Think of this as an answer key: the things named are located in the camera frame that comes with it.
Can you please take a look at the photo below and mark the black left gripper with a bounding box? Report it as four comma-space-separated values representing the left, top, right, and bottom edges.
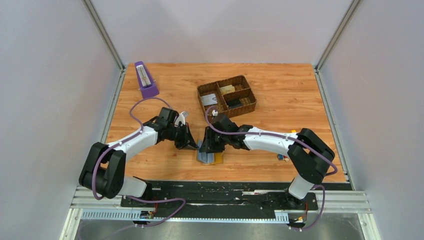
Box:
167, 122, 200, 151

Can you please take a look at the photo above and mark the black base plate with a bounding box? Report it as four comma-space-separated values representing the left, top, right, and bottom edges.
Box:
89, 178, 354, 221

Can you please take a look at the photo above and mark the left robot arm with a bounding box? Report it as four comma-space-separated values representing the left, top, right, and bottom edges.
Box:
78, 107, 198, 207

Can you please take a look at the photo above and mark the gold card in basket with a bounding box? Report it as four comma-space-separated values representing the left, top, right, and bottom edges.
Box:
219, 85, 236, 95

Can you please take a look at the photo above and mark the aluminium frame rail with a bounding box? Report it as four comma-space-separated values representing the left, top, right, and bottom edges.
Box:
60, 187, 380, 240

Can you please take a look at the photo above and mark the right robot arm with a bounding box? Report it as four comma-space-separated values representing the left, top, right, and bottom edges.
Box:
199, 113, 338, 209

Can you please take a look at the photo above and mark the black card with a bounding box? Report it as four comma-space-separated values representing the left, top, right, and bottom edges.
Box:
226, 99, 243, 109

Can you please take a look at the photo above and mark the colourful toy block truck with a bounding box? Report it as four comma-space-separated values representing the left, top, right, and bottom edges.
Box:
277, 129, 298, 162

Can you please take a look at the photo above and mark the brown wicker divided basket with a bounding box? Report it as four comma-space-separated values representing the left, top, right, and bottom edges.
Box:
197, 75, 257, 118

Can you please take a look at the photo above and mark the purple metronome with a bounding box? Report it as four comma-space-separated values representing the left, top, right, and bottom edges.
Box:
134, 61, 160, 99

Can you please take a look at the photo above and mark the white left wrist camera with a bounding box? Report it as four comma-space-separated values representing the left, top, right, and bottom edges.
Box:
174, 111, 189, 127

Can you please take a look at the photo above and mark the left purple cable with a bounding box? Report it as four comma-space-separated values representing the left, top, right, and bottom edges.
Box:
76, 96, 187, 240

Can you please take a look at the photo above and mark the silver card in basket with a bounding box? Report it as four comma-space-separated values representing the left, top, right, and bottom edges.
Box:
200, 93, 218, 107

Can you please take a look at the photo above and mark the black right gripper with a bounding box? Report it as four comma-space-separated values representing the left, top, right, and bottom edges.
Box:
200, 127, 230, 154

